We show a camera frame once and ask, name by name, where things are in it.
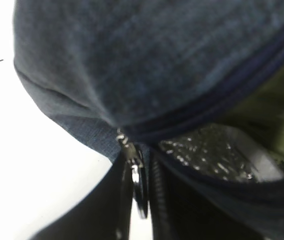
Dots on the green lid glass container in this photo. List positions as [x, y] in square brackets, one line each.
[254, 134]

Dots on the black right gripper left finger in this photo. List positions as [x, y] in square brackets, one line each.
[104, 214]

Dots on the dark blue fabric lunch bag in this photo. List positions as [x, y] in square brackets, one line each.
[156, 76]

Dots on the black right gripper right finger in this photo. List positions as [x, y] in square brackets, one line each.
[181, 213]

